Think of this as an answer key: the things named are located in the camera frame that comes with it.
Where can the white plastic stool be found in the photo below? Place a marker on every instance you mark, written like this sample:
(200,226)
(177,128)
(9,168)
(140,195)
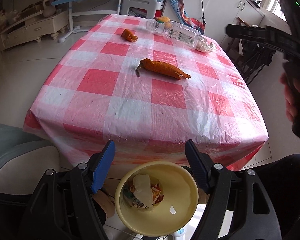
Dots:
(140,3)

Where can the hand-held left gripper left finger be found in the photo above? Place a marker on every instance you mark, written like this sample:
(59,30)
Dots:
(102,166)

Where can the pink white checkered tablecloth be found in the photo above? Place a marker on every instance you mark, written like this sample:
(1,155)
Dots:
(130,110)

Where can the wooden chair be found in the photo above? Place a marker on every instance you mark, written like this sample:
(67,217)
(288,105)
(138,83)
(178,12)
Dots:
(250,67)

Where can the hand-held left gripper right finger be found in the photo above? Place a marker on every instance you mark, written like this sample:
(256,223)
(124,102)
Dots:
(196,165)

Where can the yellow plush toy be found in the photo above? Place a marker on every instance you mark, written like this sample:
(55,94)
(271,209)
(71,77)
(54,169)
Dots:
(163,20)

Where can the person's left leg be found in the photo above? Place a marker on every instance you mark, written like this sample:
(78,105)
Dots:
(5,215)

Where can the long orange plush toy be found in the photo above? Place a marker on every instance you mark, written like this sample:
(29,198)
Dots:
(162,67)

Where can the white cupboard unit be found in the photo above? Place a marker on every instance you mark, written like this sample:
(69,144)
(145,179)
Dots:
(225,2)

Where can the white crumpled plastic wrap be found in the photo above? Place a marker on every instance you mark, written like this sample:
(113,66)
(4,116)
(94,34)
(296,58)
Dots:
(206,47)

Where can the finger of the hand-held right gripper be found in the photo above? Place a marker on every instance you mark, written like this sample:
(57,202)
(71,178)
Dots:
(260,36)

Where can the black jacket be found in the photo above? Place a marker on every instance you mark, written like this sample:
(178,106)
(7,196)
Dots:
(260,52)

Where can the cream low cabinet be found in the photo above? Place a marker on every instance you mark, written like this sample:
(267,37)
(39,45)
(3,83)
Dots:
(32,28)

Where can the translucent plastic bag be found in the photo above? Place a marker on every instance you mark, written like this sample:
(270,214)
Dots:
(143,190)

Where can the clear plastic bottle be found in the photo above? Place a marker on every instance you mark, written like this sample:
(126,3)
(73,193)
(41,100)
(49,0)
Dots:
(180,33)

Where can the white paper scrap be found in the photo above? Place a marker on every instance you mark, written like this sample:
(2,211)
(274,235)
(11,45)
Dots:
(173,210)

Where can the cream kettlebell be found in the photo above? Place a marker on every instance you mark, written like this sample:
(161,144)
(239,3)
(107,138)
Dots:
(48,10)

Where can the printed snack packet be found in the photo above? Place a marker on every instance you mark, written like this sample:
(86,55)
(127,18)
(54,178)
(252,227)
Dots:
(140,204)

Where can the yellow plastic bin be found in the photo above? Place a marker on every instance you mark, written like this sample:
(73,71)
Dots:
(185,192)

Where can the colourful printed bag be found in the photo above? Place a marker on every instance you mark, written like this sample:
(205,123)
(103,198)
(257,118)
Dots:
(177,2)

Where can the person's right hand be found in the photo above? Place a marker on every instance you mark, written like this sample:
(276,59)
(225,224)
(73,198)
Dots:
(290,100)

